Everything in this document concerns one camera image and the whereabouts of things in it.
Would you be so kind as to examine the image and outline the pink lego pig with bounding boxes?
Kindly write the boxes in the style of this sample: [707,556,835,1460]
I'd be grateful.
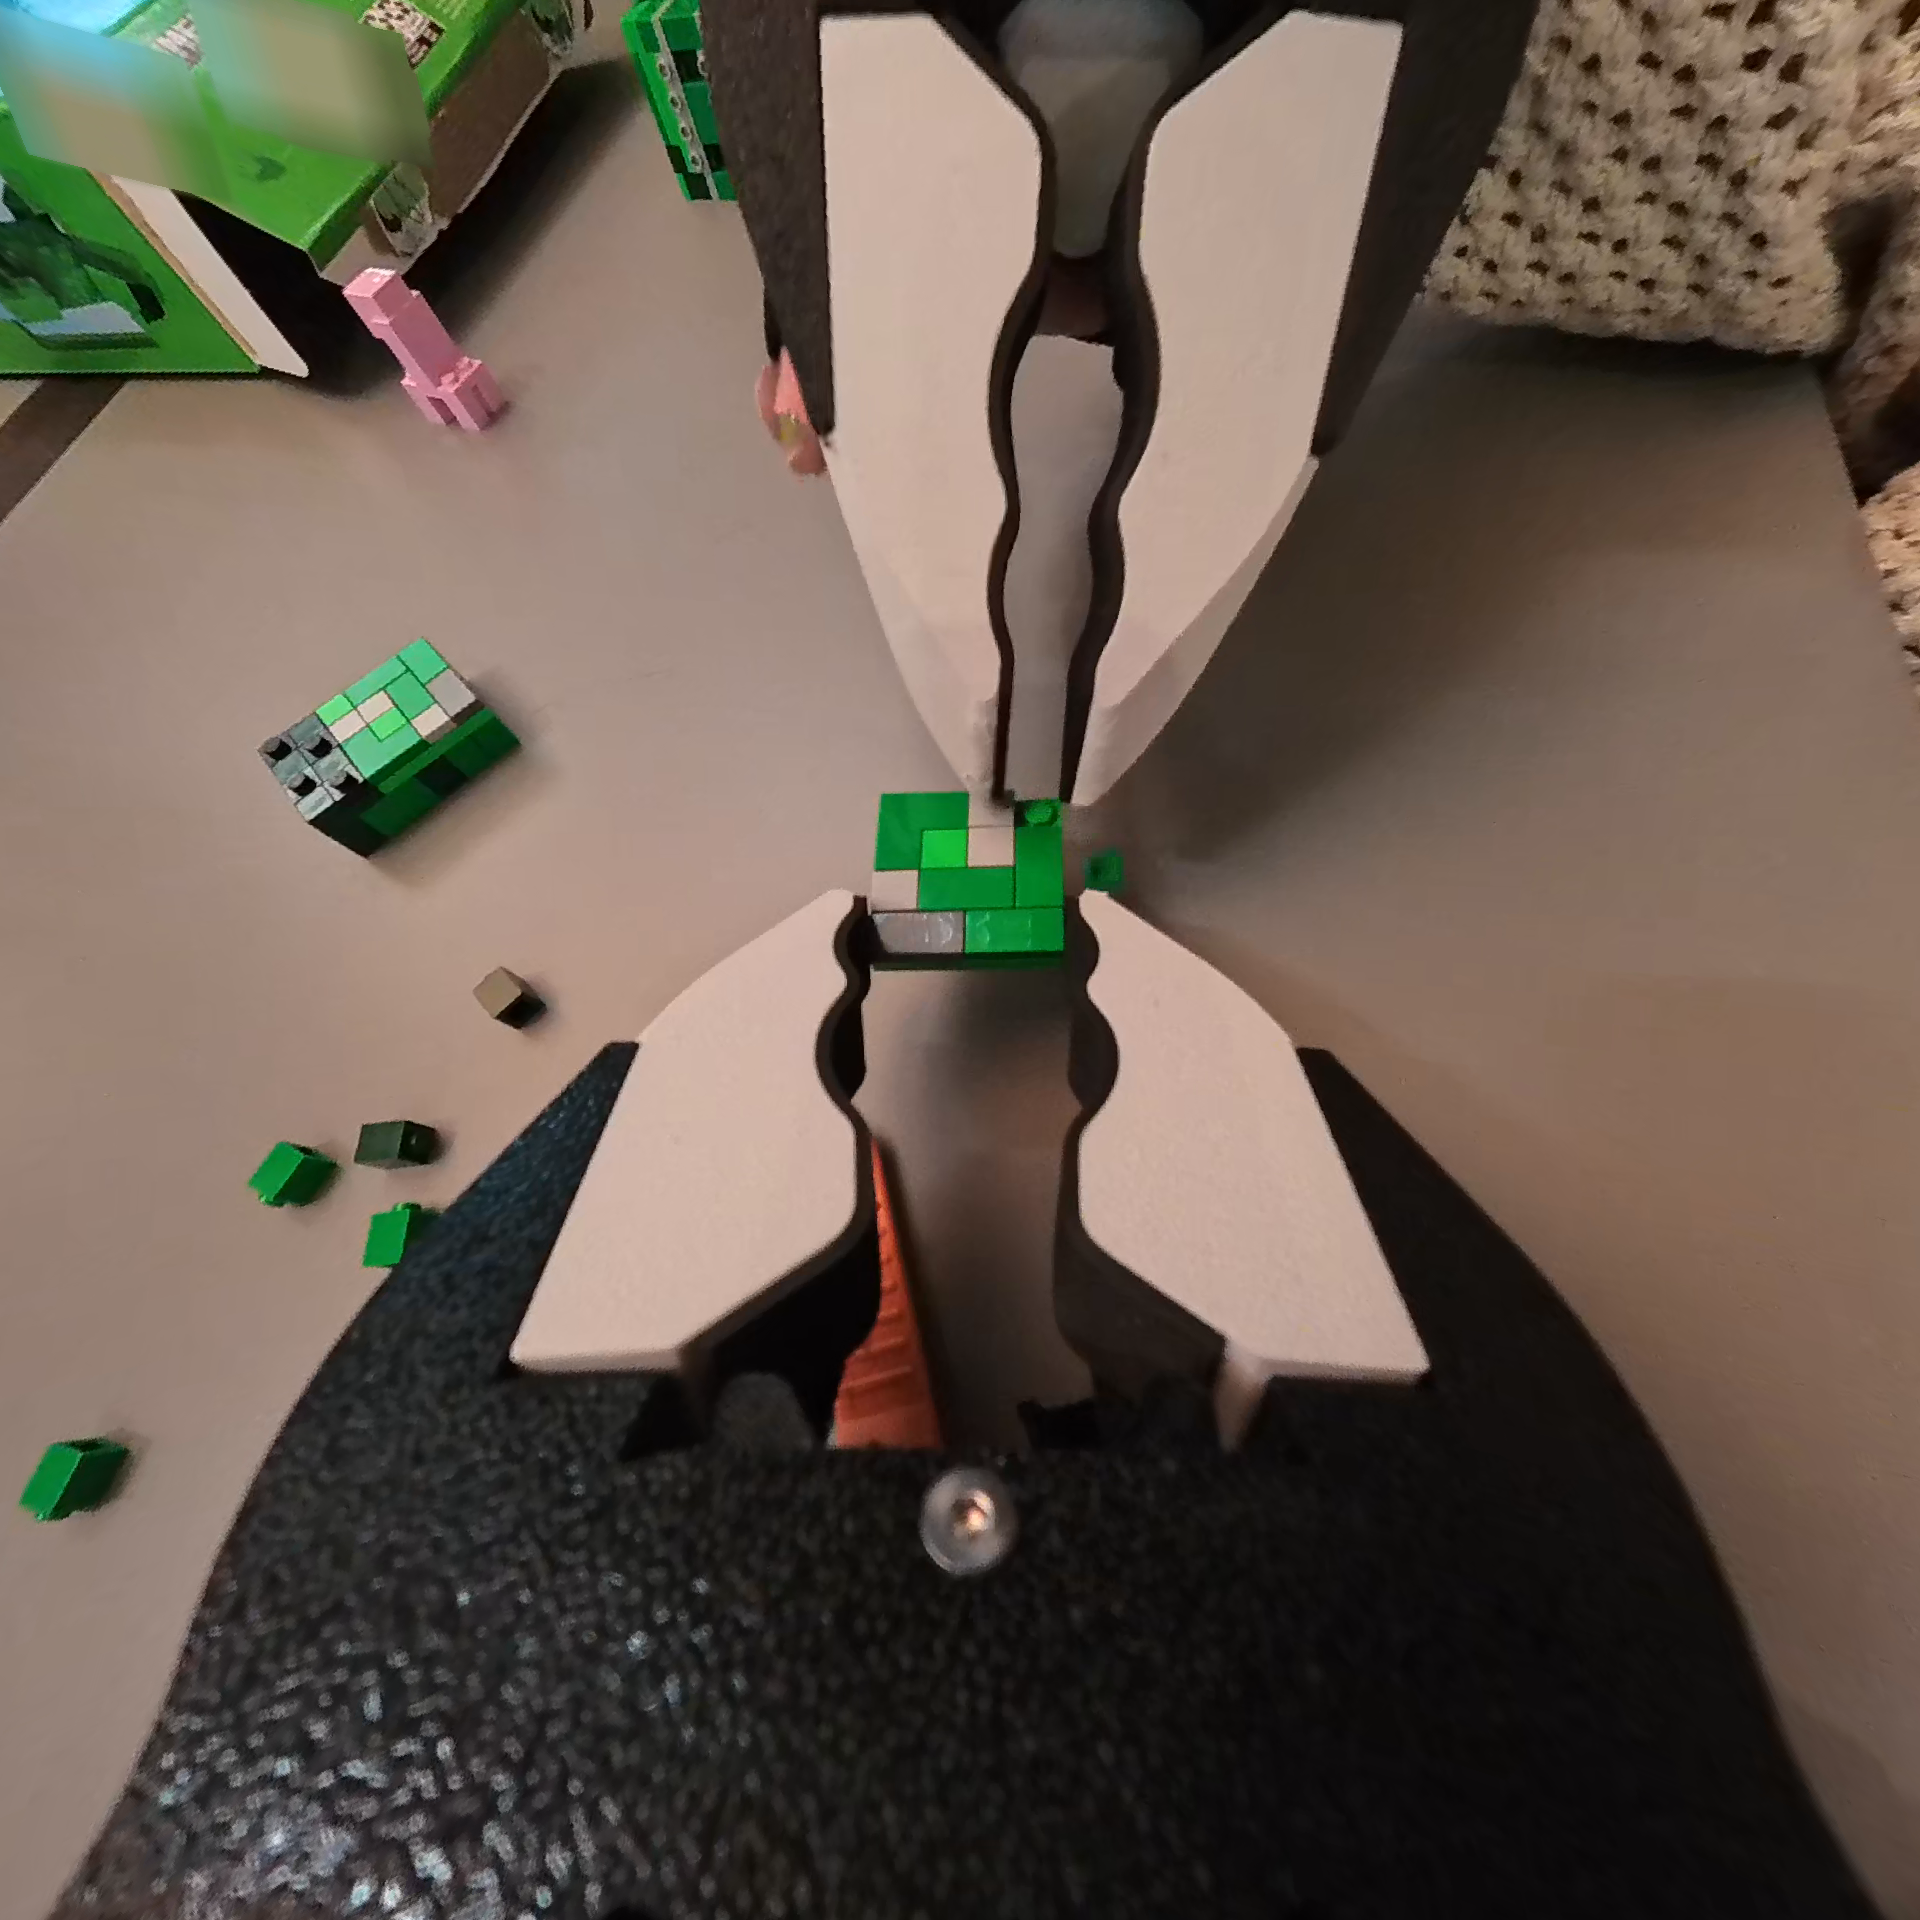
[340,265,511,438]

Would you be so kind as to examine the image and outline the tall green lego creeper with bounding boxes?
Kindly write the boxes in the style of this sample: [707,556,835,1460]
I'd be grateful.
[621,0,748,205]

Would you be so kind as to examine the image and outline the green lego block assembly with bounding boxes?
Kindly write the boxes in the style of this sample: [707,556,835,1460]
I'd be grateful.
[257,635,524,861]

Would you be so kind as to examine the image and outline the person's right forearm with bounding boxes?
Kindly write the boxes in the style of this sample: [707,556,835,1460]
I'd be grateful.
[1421,0,1920,684]

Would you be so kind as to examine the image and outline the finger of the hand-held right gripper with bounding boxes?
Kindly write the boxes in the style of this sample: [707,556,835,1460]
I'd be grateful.
[1059,0,1409,808]
[818,18,1051,800]

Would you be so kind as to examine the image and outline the person's right hand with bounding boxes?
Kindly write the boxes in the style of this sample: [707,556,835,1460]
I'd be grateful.
[755,349,833,482]

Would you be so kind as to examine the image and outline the orange brick separator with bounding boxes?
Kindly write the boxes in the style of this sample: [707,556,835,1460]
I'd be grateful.
[827,1137,952,1451]

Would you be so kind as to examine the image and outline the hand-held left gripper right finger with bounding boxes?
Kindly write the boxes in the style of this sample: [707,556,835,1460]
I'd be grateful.
[1053,891,1433,1451]

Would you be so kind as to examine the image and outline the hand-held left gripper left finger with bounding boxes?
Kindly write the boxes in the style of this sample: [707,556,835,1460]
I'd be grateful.
[508,888,884,1456]

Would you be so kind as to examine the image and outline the green cardboard lego box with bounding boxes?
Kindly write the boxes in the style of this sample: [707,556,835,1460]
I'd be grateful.
[0,0,589,379]

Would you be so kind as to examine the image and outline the green tiled lego plate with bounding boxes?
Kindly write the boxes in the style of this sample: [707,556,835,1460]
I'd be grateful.
[869,792,1072,971]

